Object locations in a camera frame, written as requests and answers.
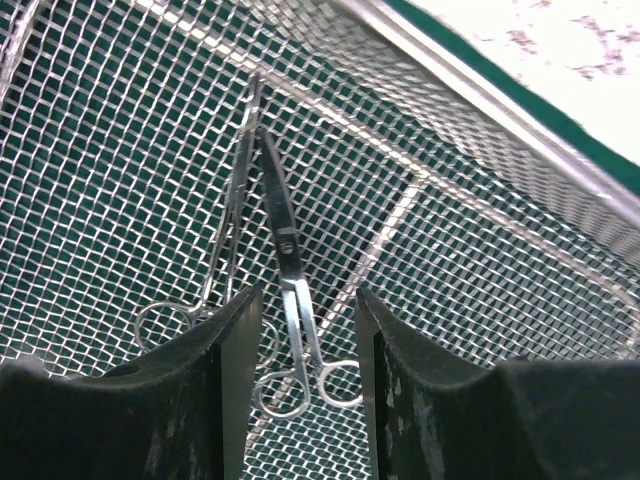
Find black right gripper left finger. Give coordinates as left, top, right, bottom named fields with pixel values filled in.
left=1, top=286, right=262, bottom=479

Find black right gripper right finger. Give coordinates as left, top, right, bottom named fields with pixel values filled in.
left=355, top=288, right=639, bottom=479

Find steel surgical scissors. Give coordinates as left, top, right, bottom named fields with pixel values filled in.
left=254, top=128, right=363, bottom=419

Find steel mesh instrument tray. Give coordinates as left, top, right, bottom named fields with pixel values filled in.
left=0, top=0, right=640, bottom=480

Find dark green surgical cloth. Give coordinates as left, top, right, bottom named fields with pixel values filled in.
left=0, top=0, right=640, bottom=480

